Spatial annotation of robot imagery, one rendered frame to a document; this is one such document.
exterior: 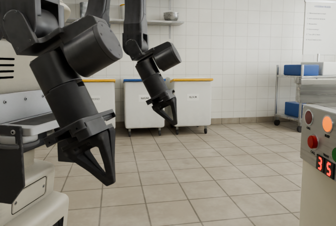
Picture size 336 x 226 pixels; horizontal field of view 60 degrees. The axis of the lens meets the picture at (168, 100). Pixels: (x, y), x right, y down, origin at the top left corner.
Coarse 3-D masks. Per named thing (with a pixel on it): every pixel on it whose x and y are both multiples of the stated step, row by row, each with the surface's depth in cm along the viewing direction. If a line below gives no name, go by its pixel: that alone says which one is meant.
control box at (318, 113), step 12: (312, 108) 68; (324, 108) 66; (312, 120) 68; (312, 132) 68; (324, 132) 63; (300, 144) 74; (324, 144) 63; (300, 156) 74; (312, 156) 68; (324, 156) 63; (324, 168) 62
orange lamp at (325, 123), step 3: (327, 117) 61; (324, 120) 62; (327, 120) 61; (324, 123) 62; (327, 123) 61; (330, 123) 60; (324, 126) 62; (327, 126) 61; (330, 126) 60; (324, 129) 62; (327, 129) 61
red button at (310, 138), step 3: (309, 138) 67; (312, 138) 66; (315, 138) 66; (309, 141) 67; (312, 141) 66; (315, 141) 66; (309, 144) 67; (312, 144) 66; (315, 144) 66; (309, 147) 68; (312, 147) 66; (315, 147) 66
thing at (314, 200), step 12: (312, 168) 74; (312, 180) 74; (324, 180) 68; (312, 192) 74; (324, 192) 68; (300, 204) 81; (312, 204) 74; (324, 204) 68; (300, 216) 81; (312, 216) 74; (324, 216) 68
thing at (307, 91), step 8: (296, 80) 75; (304, 80) 73; (312, 80) 73; (320, 80) 73; (328, 80) 73; (296, 88) 76; (304, 88) 74; (312, 88) 74; (320, 88) 74; (328, 88) 74; (296, 96) 76; (304, 96) 74; (312, 96) 74; (320, 96) 74; (328, 96) 74
